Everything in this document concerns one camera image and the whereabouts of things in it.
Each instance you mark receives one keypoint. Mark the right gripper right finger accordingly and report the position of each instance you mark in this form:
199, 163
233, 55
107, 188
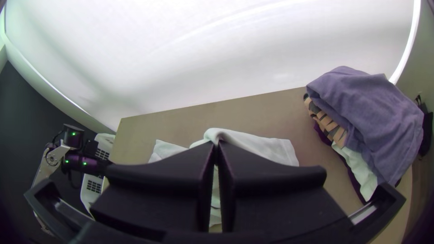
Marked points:
271, 196

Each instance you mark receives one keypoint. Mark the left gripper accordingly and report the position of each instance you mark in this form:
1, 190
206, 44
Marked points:
100, 166

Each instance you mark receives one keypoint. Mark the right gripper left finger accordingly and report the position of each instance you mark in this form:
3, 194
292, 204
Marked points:
162, 193

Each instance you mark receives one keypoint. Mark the white t-shirt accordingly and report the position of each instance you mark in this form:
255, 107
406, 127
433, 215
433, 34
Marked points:
257, 145

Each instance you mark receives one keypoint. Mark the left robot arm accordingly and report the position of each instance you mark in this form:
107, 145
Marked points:
54, 157

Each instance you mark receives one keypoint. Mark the white laundry basket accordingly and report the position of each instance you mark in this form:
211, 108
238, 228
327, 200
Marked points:
91, 189

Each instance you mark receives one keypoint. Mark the pile of folded clothes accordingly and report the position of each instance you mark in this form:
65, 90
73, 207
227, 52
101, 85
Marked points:
366, 118

